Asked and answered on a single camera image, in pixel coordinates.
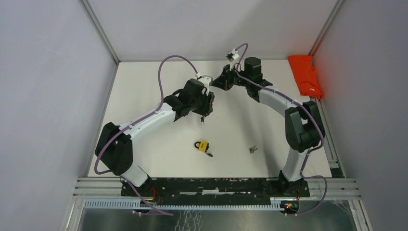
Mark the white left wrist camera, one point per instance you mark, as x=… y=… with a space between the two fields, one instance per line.
x=206 y=80

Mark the orange folded cloth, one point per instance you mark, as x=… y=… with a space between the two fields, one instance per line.
x=305 y=76

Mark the silver key bunch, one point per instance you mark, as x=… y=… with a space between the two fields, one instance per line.
x=253 y=149

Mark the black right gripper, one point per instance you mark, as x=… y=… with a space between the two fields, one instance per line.
x=223 y=82

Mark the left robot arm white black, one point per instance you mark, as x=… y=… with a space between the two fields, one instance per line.
x=115 y=147

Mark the yellow padlock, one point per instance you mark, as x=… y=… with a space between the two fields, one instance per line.
x=203 y=146

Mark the black head key bunch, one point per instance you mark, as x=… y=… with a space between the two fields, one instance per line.
x=202 y=120

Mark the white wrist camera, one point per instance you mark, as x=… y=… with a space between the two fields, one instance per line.
x=233 y=57
x=206 y=80

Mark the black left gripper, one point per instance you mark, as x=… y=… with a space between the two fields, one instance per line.
x=207 y=108

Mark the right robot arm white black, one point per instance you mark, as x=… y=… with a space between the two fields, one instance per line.
x=304 y=131

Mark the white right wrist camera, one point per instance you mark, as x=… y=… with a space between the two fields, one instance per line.
x=233 y=57

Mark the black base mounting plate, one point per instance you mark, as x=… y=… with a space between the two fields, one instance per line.
x=216 y=191

